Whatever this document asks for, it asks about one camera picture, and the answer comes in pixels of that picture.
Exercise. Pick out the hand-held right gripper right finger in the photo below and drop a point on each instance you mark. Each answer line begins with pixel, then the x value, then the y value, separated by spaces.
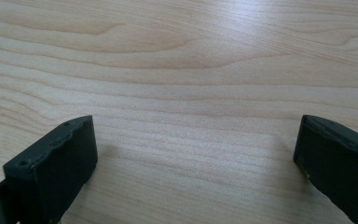
pixel 338 165

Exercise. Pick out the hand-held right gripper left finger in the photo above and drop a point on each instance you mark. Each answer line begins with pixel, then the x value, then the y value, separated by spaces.
pixel 59 165

